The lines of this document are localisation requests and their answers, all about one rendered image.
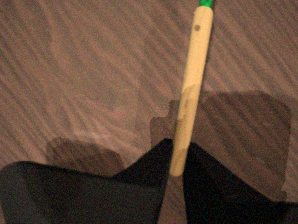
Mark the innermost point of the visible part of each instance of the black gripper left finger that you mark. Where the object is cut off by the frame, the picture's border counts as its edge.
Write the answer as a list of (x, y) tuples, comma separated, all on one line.
[(34, 193)]

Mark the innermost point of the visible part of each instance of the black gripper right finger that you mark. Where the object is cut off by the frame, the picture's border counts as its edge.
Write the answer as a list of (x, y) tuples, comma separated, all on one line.
[(214, 195)]

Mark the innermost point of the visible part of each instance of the thin wooden stick with green string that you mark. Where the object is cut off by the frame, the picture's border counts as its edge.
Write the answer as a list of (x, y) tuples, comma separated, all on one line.
[(195, 62)]

